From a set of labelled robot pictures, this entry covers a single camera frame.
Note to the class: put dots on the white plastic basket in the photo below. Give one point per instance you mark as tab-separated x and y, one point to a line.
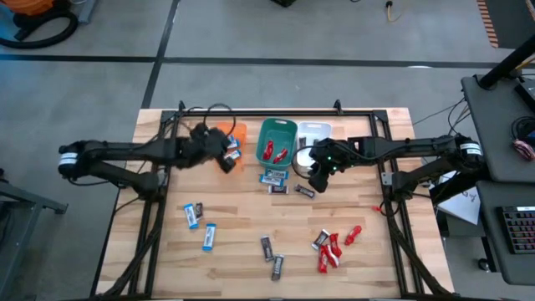
309	127

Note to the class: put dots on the grey metal cart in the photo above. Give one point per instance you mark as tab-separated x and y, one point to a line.
33	200

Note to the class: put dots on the blue white candy bar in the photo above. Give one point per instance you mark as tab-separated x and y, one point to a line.
276	173
209	237
271	180
191	216
232	155
232	143

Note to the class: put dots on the white paper sheet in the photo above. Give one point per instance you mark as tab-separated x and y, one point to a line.
466	207

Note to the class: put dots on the red KitKat bar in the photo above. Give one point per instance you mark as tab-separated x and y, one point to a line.
281	155
332	256
353	235
335	245
322	260
268	149

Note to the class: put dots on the black keyboard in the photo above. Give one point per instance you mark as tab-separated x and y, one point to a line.
520	230

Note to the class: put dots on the black aluminium rig frame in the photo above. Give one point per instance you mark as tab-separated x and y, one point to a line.
292	113

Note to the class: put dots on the orange plastic basket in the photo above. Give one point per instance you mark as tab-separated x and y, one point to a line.
240	129

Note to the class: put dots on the black laptop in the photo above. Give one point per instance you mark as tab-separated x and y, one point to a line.
527	94

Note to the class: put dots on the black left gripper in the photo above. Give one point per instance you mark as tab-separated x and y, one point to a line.
205	146

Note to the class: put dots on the grey desk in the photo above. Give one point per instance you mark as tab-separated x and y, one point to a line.
518	267
493	125

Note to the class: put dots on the orange shop vacuum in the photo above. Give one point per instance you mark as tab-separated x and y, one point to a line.
25	5

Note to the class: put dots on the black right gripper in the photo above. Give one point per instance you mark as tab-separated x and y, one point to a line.
332	156

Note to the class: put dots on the small red tag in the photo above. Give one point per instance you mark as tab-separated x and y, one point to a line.
377	208

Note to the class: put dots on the dark mat striped edge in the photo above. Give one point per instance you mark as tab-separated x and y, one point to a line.
514	21

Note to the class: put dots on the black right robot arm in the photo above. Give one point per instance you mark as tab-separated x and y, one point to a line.
418	146

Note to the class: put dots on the black stand pole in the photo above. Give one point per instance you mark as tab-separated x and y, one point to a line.
510	62

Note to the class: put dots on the green plastic basket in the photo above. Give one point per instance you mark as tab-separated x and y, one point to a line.
278	129

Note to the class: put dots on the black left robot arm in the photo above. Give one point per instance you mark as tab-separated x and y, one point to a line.
125	149

